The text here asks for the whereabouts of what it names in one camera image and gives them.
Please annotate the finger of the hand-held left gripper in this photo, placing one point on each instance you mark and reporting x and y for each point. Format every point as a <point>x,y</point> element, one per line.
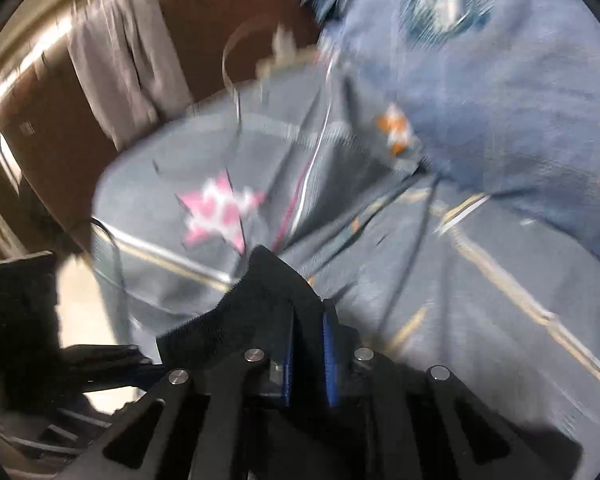
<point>125,377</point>
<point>105,352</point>

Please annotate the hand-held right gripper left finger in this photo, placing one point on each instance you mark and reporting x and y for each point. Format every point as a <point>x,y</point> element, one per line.
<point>286,360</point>

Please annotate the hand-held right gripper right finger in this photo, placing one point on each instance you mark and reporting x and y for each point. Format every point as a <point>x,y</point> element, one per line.
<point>331,360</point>

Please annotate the black pants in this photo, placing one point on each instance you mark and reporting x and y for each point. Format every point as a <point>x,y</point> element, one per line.
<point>260,300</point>

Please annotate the grey star print bed sheet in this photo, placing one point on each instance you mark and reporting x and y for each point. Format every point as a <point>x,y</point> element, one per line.
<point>430,285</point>

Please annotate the grey hanging curtain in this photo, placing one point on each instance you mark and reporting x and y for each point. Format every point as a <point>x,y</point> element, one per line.
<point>125,60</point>

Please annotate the white power strip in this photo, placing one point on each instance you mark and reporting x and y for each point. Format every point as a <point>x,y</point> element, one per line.
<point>287,61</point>

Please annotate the white charger plug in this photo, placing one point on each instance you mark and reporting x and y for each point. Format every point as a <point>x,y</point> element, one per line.
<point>284,40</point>

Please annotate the brown wooden headboard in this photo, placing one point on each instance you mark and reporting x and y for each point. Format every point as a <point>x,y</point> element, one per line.
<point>205,35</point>

